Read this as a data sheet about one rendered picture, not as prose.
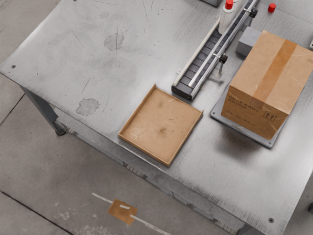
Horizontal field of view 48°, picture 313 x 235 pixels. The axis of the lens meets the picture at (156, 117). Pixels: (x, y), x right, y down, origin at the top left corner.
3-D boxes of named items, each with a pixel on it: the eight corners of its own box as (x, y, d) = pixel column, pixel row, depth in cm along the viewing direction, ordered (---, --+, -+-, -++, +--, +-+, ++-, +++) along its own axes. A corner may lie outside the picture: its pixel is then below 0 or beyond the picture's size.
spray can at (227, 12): (221, 25, 174) (227, -5, 155) (230, 29, 172) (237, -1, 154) (216, 32, 172) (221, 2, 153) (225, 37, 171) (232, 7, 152)
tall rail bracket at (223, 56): (210, 65, 170) (214, 45, 155) (223, 72, 168) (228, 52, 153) (207, 71, 169) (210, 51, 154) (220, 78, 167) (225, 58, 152)
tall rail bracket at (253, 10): (239, 23, 180) (245, 0, 165) (252, 29, 178) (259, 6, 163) (236, 27, 179) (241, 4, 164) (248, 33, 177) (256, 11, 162)
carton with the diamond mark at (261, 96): (249, 65, 167) (263, 29, 142) (297, 88, 161) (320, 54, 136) (220, 114, 157) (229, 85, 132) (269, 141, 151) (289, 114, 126)
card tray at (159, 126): (155, 86, 166) (154, 82, 163) (203, 112, 160) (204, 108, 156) (119, 137, 156) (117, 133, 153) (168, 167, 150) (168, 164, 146)
